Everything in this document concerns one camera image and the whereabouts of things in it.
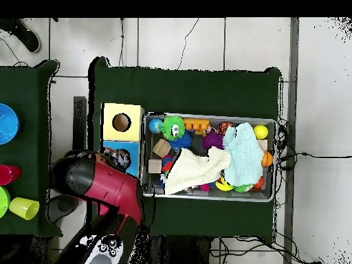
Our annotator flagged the dark green side table cloth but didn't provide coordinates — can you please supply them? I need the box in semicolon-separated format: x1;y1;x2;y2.
0;59;63;237

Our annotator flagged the cream waffle cloth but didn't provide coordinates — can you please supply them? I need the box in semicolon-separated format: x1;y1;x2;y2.
164;146;232;195

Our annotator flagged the wooden cube block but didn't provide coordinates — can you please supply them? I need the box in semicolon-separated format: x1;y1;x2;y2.
148;159;163;174

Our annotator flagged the shallow clear mesh bin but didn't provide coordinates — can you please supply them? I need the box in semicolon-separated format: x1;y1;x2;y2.
139;111;278;203

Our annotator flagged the blue globe ball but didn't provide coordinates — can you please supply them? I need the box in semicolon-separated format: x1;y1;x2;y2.
148;118;164;134

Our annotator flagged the small orange basketball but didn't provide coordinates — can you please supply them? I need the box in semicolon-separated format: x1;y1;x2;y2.
261;151;274;168

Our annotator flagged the wavy wooden block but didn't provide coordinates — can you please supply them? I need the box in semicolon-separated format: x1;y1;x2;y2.
152;138;172;158

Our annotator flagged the green puffer ball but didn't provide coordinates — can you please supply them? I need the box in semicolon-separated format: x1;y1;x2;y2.
160;115;186;142

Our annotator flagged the yellow green plastic cup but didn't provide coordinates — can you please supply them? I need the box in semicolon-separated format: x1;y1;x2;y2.
8;197;41;221

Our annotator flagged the black cable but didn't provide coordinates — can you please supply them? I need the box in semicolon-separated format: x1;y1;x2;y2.
277;151;352;163

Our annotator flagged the red toy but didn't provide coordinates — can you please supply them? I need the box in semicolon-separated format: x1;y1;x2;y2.
0;164;21;186

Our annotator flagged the wooden box with three holes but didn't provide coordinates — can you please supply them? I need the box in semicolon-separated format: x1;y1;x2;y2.
97;102;146;216

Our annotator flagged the purple spiky ball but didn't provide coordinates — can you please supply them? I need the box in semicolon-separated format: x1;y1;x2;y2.
201;131;225;151

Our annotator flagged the grey rounded base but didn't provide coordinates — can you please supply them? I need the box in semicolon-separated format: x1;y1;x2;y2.
47;194;80;223

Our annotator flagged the yellow ball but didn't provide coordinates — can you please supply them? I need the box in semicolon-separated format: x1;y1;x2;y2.
252;124;270;140

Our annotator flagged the orange toy brick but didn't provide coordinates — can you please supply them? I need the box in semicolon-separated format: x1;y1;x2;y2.
183;118;211;135

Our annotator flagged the person's shoe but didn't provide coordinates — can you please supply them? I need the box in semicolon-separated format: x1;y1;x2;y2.
10;19;42;54

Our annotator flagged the blue bowl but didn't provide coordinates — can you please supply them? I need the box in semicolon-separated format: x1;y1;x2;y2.
0;102;21;146

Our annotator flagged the light blue waffle cloth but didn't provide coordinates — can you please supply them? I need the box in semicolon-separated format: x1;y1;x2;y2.
222;122;265;187

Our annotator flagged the crinkly clear plastic packet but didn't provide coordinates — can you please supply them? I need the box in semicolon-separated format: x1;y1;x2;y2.
102;147;132;173

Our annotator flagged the black robot stand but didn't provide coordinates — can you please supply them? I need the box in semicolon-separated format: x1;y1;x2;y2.
149;234;214;264

